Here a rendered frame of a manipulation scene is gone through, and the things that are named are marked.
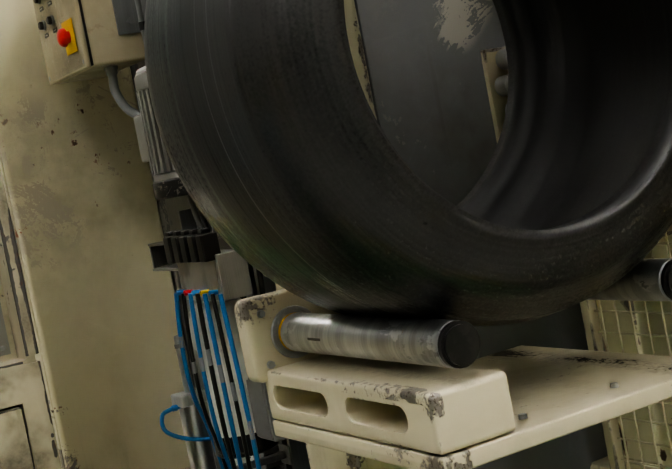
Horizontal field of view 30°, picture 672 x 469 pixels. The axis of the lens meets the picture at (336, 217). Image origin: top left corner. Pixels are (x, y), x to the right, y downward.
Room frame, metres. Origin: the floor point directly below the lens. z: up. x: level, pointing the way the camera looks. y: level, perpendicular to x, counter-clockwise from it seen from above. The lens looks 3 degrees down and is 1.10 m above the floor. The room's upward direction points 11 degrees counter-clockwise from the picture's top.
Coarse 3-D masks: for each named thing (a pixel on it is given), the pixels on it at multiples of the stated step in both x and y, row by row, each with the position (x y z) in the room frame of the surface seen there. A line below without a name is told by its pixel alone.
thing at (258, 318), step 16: (240, 304) 1.43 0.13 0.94; (256, 304) 1.43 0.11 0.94; (272, 304) 1.44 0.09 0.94; (288, 304) 1.45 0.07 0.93; (304, 304) 1.46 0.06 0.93; (240, 320) 1.43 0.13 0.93; (256, 320) 1.43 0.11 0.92; (272, 320) 1.44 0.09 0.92; (240, 336) 1.44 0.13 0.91; (256, 336) 1.43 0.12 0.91; (272, 336) 1.44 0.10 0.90; (256, 352) 1.43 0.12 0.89; (272, 352) 1.44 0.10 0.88; (288, 352) 1.44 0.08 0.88; (304, 352) 1.45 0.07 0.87; (256, 368) 1.43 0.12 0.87; (272, 368) 1.44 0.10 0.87
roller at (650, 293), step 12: (648, 264) 1.31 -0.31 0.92; (660, 264) 1.29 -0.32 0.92; (624, 276) 1.33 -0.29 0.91; (636, 276) 1.31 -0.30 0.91; (648, 276) 1.30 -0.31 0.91; (660, 276) 1.28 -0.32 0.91; (612, 288) 1.35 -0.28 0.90; (624, 288) 1.33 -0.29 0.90; (636, 288) 1.31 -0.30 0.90; (648, 288) 1.30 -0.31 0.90; (660, 288) 1.28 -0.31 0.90; (624, 300) 1.36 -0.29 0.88; (636, 300) 1.34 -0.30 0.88; (648, 300) 1.32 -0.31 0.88; (660, 300) 1.30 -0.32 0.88
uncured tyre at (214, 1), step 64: (192, 0) 1.17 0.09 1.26; (256, 0) 1.10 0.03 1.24; (320, 0) 1.10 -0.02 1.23; (512, 0) 1.56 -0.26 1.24; (576, 0) 1.56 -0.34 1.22; (640, 0) 1.47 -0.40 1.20; (192, 64) 1.18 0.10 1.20; (256, 64) 1.10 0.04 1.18; (320, 64) 1.10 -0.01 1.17; (512, 64) 1.58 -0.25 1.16; (576, 64) 1.56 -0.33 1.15; (640, 64) 1.47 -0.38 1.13; (192, 128) 1.21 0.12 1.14; (256, 128) 1.11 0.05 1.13; (320, 128) 1.10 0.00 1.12; (512, 128) 1.55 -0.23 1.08; (576, 128) 1.55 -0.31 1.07; (640, 128) 1.45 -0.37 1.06; (192, 192) 1.28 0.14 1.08; (256, 192) 1.16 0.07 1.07; (320, 192) 1.11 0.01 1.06; (384, 192) 1.12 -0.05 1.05; (512, 192) 1.53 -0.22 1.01; (576, 192) 1.50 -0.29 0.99; (640, 192) 1.25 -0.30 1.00; (256, 256) 1.28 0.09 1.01; (320, 256) 1.16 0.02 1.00; (384, 256) 1.14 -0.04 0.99; (448, 256) 1.14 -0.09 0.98; (512, 256) 1.17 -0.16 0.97; (576, 256) 1.21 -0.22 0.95; (640, 256) 1.29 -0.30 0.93; (512, 320) 1.23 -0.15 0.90
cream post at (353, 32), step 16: (352, 0) 1.56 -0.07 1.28; (352, 16) 1.56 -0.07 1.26; (352, 32) 1.55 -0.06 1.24; (352, 48) 1.55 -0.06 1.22; (368, 80) 1.56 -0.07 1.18; (368, 96) 1.56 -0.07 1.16; (320, 448) 1.57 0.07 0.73; (320, 464) 1.58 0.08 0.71; (336, 464) 1.54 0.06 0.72; (352, 464) 1.51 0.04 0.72; (368, 464) 1.51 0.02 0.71; (384, 464) 1.52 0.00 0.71
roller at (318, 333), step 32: (288, 320) 1.43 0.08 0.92; (320, 320) 1.36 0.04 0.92; (352, 320) 1.30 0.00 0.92; (384, 320) 1.25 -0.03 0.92; (416, 320) 1.20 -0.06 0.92; (448, 320) 1.16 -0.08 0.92; (320, 352) 1.37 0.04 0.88; (352, 352) 1.30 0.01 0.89; (384, 352) 1.23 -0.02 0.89; (416, 352) 1.18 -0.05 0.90; (448, 352) 1.14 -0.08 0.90
